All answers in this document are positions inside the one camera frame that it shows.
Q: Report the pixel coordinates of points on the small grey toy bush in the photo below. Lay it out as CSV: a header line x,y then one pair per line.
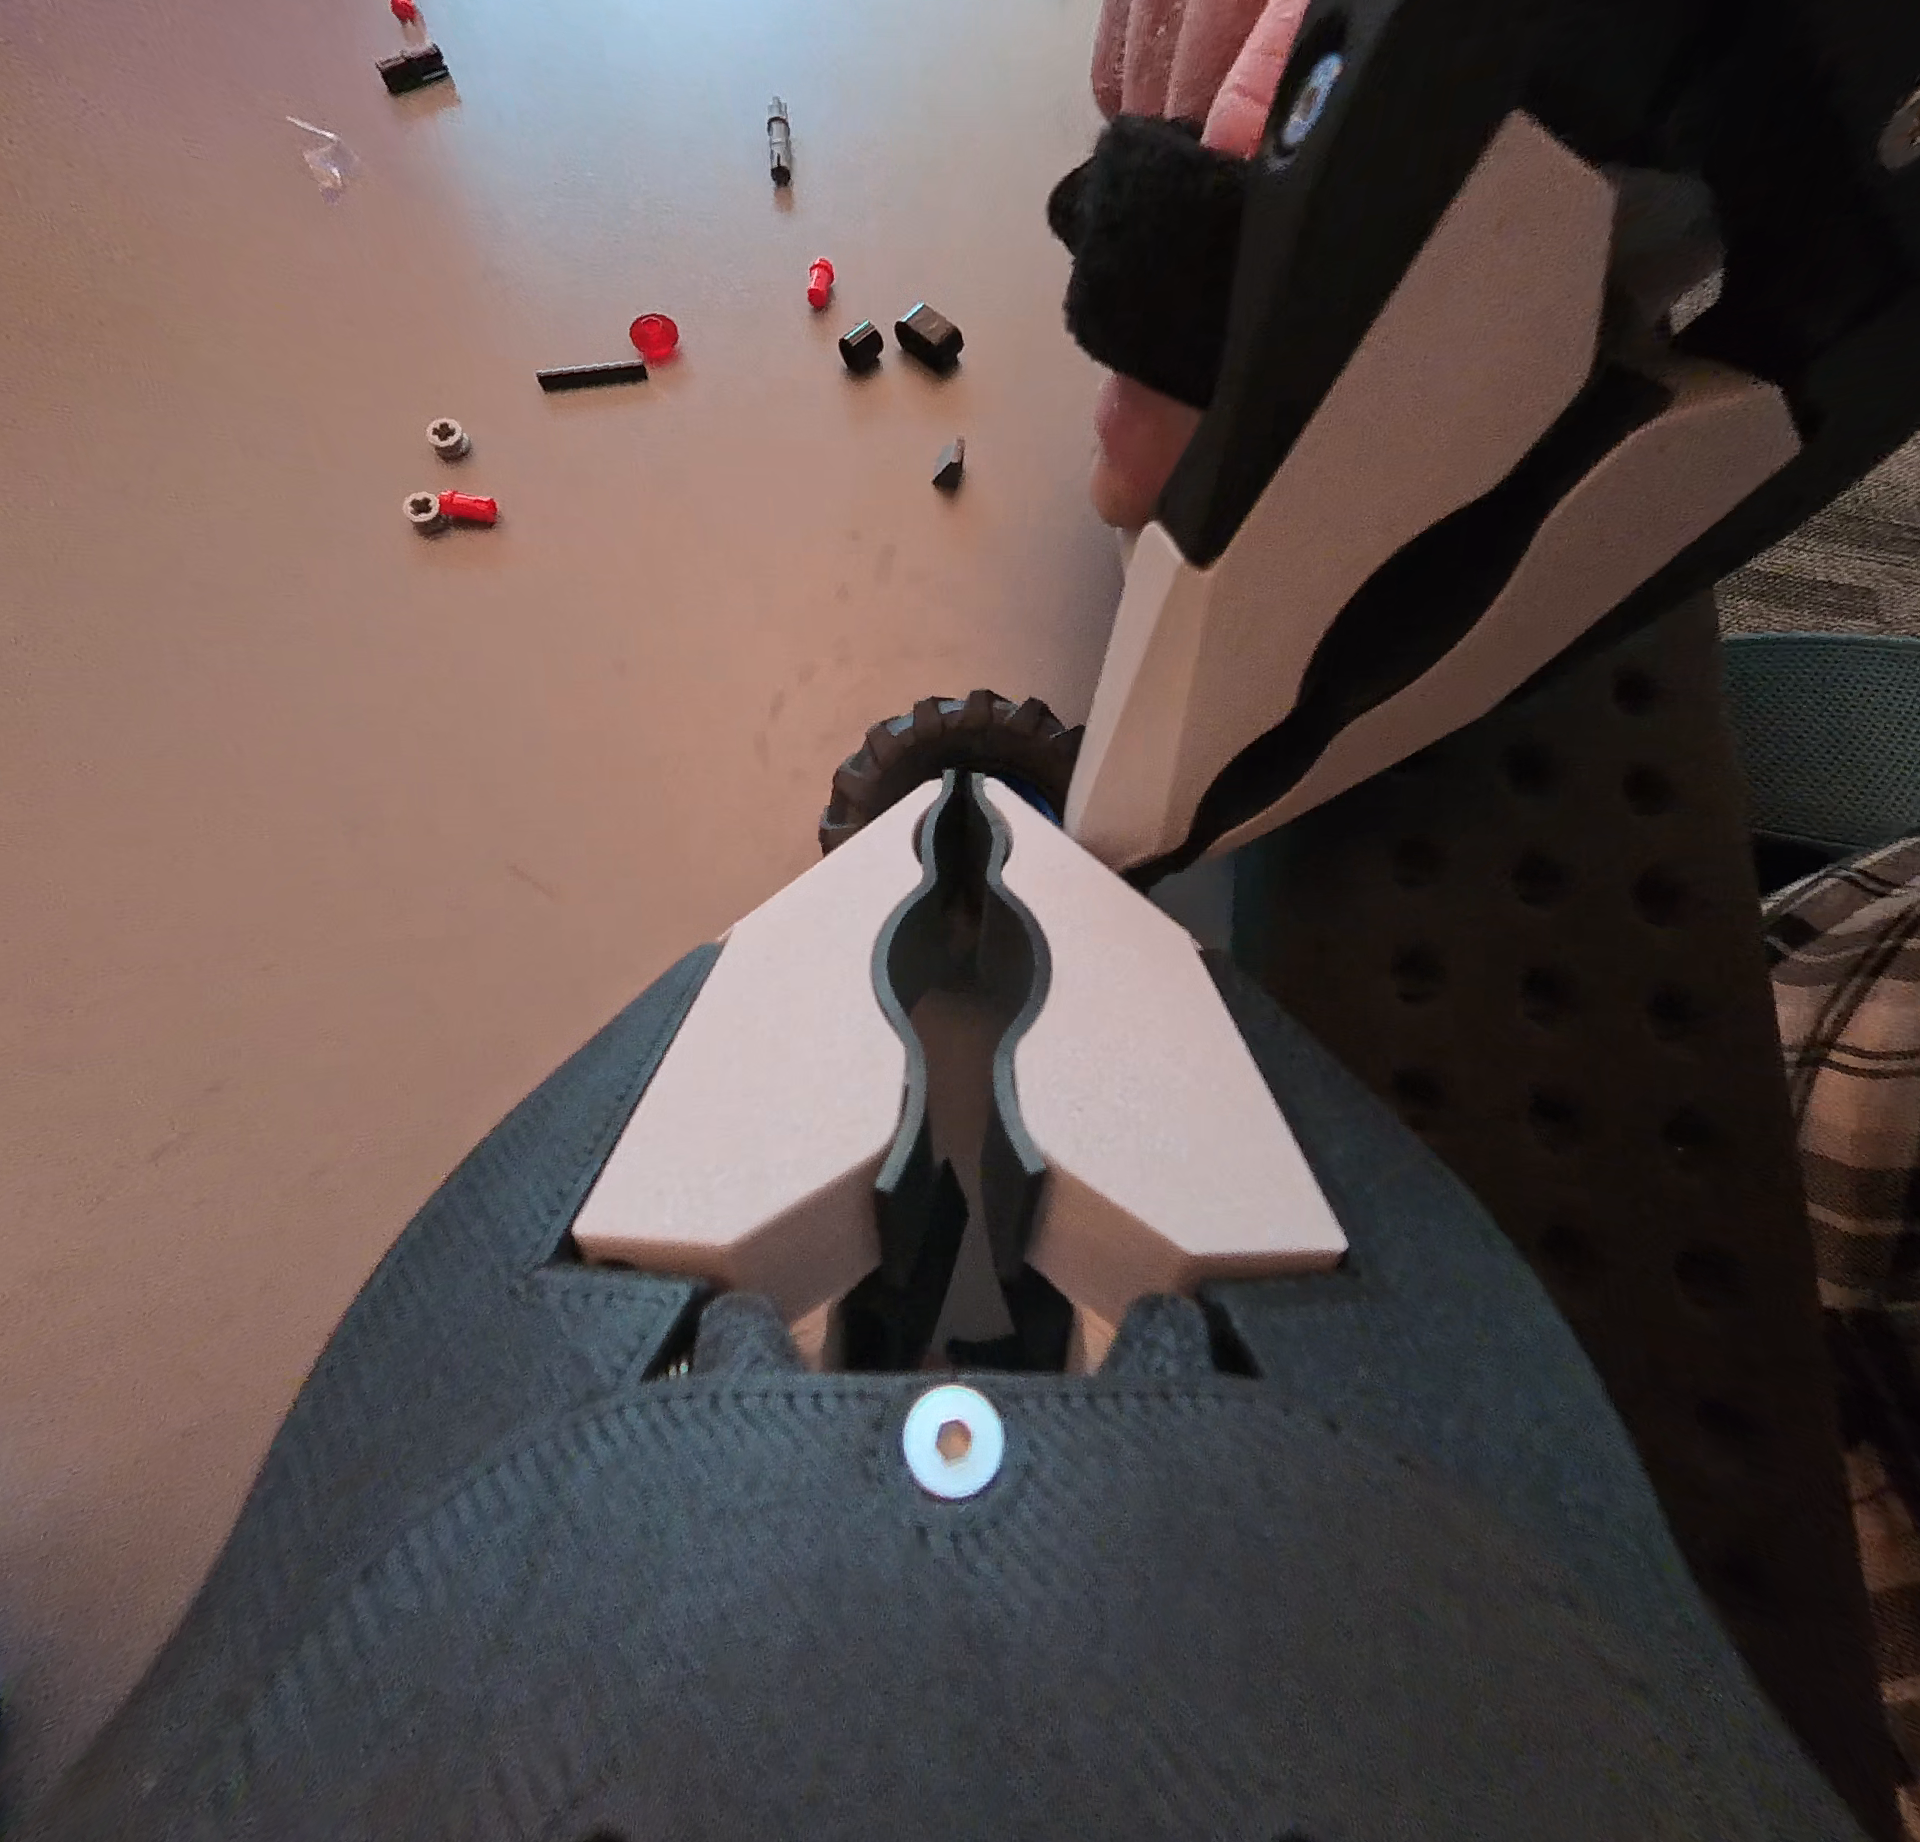
x,y
422,511
446,437

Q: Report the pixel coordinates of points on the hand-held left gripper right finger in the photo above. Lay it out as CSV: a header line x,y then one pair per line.
x,y
1171,1123

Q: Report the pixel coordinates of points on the grey desk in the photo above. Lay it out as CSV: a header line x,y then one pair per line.
x,y
451,823

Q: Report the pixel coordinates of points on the small black toy piece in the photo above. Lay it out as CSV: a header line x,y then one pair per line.
x,y
950,466

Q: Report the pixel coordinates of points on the small black toy connector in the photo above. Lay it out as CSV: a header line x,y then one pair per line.
x,y
860,346
931,334

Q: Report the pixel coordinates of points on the small pale toy piece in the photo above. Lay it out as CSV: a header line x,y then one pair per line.
x,y
327,161

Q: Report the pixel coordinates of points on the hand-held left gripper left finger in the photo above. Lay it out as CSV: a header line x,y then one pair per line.
x,y
750,1123

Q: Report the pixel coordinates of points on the blue toy wheel rim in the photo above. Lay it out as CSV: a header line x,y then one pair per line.
x,y
1039,796

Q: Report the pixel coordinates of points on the short dark toy axle pin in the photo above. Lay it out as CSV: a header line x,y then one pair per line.
x,y
778,140

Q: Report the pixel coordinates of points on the black toy tire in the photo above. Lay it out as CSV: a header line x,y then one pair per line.
x,y
900,748

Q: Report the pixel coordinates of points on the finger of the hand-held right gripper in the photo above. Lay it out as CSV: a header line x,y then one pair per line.
x,y
1651,509
1351,448

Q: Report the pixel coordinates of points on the small red toy disc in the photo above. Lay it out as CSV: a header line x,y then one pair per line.
x,y
654,338

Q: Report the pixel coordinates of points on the short black toy connector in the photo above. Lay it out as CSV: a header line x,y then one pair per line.
x,y
412,67

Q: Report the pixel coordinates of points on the teal chair seat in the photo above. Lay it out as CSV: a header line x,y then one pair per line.
x,y
1830,734

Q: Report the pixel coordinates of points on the person's right hand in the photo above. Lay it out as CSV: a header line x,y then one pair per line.
x,y
1201,12

